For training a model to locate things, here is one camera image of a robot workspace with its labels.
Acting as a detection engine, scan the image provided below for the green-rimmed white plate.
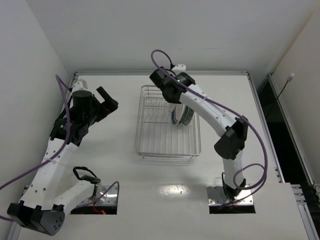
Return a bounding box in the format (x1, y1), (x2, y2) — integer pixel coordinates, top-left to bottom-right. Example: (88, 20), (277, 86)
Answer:
(171, 104), (186, 125)
(167, 103), (176, 113)

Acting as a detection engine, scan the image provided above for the white plate with dark rim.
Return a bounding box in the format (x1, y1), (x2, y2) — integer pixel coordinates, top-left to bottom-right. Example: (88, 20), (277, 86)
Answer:
(183, 107), (194, 126)

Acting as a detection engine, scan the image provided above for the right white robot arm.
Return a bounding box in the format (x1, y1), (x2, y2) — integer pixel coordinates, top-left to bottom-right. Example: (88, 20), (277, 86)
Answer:
(149, 69), (248, 201)

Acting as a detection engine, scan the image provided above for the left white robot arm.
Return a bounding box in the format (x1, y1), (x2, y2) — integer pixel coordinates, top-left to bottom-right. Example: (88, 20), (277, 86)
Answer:
(7, 86), (118, 236)

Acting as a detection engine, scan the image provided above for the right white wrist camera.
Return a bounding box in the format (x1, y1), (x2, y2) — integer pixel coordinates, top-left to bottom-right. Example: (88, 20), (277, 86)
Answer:
(171, 64), (187, 75)

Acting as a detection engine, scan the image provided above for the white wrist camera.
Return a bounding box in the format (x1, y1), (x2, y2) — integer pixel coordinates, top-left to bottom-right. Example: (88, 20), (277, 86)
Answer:
(71, 78), (88, 93)
(171, 64), (187, 75)

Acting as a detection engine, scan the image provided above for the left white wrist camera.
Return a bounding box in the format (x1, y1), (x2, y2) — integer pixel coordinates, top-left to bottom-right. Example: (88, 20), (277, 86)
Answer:
(71, 78), (88, 93)

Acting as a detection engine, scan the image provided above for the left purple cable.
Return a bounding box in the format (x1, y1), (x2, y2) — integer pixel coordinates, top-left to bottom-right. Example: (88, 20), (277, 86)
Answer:
(0, 74), (120, 222)

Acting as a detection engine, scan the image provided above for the purple cable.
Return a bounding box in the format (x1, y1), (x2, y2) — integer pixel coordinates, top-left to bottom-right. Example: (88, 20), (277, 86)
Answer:
(150, 49), (269, 208)
(0, 74), (120, 222)

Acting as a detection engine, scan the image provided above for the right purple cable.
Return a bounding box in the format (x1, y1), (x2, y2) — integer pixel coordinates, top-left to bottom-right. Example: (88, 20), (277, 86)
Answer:
(150, 49), (269, 208)

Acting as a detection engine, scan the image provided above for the metal wire dish rack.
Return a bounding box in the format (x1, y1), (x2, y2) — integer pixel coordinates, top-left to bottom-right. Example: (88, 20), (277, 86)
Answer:
(134, 85), (201, 159)

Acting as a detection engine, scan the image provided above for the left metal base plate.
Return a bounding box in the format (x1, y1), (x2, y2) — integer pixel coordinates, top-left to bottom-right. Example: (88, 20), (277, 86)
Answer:
(77, 184), (118, 208)

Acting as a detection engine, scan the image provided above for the metal base plate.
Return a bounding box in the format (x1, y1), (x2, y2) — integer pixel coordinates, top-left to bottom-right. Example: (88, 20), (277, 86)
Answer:
(77, 184), (118, 208)
(206, 185), (254, 207)

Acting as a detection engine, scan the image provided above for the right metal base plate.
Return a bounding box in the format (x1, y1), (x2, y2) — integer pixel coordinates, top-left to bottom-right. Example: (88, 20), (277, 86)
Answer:
(206, 185), (254, 207)

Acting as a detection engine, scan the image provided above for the black wall cable with plug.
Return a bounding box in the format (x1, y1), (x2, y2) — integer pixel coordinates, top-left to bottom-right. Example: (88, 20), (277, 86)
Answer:
(264, 73), (295, 118)

